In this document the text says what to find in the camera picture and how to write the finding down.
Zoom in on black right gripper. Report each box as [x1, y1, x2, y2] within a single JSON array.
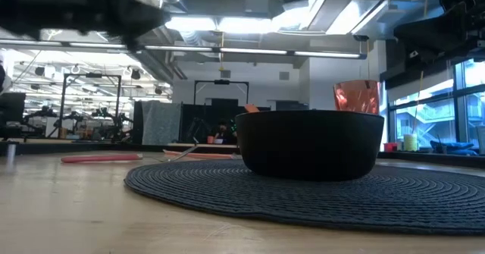
[[393, 0, 485, 60]]

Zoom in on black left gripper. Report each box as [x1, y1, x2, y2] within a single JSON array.
[[75, 0, 171, 51]]

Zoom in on orange translucent cup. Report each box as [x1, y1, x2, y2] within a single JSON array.
[[333, 80, 381, 115]]

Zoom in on pink-handled knife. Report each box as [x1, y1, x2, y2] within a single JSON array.
[[60, 153, 144, 165]]

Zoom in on pink-handled fork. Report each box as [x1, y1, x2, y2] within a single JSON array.
[[158, 146, 243, 161]]

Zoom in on large window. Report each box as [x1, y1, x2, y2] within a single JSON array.
[[386, 58, 485, 155]]

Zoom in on bright ceiling light panel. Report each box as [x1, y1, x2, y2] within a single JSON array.
[[164, 14, 274, 35]]

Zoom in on yellow container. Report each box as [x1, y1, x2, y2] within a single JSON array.
[[402, 133, 418, 152]]

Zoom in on blue bundle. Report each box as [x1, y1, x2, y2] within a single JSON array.
[[430, 140, 479, 157]]

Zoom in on grey partition panel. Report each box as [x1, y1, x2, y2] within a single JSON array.
[[140, 101, 183, 146]]

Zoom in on black partition panel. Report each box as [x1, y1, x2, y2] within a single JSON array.
[[180, 98, 272, 145]]

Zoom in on long ceiling light strip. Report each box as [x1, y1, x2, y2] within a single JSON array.
[[0, 39, 368, 61]]

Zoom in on person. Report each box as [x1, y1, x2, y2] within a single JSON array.
[[213, 120, 238, 146]]

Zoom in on black bowl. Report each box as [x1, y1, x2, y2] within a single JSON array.
[[234, 109, 386, 182]]

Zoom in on round dark woven placemat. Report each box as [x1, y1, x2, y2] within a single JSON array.
[[124, 158, 485, 236]]

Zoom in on black robot rig frame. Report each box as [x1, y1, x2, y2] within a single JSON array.
[[193, 80, 250, 107], [58, 73, 123, 140]]

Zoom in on silver ceiling duct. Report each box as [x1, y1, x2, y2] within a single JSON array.
[[271, 0, 431, 39]]

